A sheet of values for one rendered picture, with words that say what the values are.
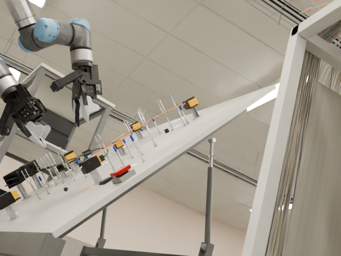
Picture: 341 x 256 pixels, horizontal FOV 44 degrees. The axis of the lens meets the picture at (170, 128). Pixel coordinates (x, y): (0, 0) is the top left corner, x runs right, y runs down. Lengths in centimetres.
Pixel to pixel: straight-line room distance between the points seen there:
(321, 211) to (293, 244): 11
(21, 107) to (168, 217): 858
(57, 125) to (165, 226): 742
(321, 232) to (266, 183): 17
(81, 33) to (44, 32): 13
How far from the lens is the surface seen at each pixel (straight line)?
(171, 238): 985
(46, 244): 112
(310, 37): 105
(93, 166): 142
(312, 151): 96
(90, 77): 148
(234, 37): 415
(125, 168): 126
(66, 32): 146
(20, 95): 143
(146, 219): 962
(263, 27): 396
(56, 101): 291
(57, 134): 256
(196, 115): 182
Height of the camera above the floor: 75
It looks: 24 degrees up
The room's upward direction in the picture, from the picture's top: 18 degrees clockwise
